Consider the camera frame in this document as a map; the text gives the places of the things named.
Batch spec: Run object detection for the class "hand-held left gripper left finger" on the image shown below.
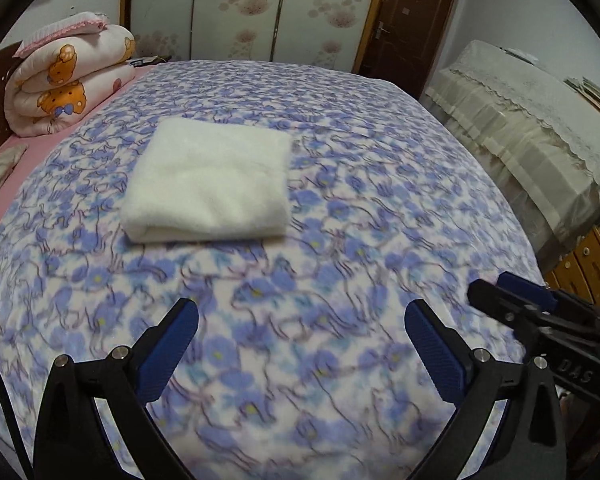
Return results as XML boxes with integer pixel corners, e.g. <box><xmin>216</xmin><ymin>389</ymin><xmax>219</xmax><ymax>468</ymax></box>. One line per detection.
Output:
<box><xmin>32</xmin><ymin>298</ymin><xmax>201</xmax><ymax>480</ymax></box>

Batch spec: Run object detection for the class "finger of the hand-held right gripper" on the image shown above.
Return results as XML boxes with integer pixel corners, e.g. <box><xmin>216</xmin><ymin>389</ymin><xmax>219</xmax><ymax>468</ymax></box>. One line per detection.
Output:
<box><xmin>497</xmin><ymin>271</ymin><xmax>600</xmax><ymax>314</ymax></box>
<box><xmin>467</xmin><ymin>279</ymin><xmax>597</xmax><ymax>342</ymax></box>

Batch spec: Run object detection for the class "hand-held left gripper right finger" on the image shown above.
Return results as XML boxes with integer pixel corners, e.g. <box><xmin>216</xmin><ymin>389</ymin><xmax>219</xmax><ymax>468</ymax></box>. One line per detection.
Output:
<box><xmin>404</xmin><ymin>298</ymin><xmax>567</xmax><ymax>480</ymax></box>

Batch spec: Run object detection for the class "white fluffy cardigan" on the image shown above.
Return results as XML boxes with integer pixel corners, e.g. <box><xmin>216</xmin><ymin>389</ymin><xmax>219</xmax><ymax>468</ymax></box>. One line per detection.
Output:
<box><xmin>120</xmin><ymin>117</ymin><xmax>293</xmax><ymax>245</ymax></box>

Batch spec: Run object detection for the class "wooden drawer cabinet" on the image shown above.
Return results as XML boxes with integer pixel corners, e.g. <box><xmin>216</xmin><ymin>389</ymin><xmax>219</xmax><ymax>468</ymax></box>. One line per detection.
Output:
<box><xmin>545</xmin><ymin>225</ymin><xmax>600</xmax><ymax>306</ymax></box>

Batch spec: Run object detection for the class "lace covered furniture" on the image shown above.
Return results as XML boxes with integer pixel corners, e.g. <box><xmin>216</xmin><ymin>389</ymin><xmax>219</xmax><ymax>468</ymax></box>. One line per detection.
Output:
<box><xmin>422</xmin><ymin>40</ymin><xmax>600</xmax><ymax>266</ymax></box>

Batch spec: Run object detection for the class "blue floral fleece blanket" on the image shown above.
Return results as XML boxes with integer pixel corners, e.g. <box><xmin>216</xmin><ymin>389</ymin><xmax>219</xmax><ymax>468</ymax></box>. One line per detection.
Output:
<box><xmin>0</xmin><ymin>60</ymin><xmax>546</xmax><ymax>480</ymax></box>

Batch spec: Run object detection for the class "rolled bear print quilt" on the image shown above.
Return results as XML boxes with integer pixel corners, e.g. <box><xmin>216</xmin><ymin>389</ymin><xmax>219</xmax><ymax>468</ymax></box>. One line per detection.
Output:
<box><xmin>5</xmin><ymin>24</ymin><xmax>137</xmax><ymax>138</ymax></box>

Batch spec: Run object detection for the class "brown wooden door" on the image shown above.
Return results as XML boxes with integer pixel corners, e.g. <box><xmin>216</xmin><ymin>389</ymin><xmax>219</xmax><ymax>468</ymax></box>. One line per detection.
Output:
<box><xmin>352</xmin><ymin>0</ymin><xmax>461</xmax><ymax>96</ymax></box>

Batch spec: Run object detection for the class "pink trimmed folded pillow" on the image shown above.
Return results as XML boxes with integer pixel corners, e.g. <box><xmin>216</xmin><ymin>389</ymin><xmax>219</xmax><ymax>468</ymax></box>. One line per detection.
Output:
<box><xmin>12</xmin><ymin>11</ymin><xmax>108</xmax><ymax>58</ymax></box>

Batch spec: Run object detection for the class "floral sliding door wardrobe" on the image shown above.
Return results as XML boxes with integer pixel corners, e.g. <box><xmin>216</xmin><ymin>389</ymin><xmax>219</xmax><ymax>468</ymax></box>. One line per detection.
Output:
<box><xmin>122</xmin><ymin>0</ymin><xmax>388</xmax><ymax>73</ymax></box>

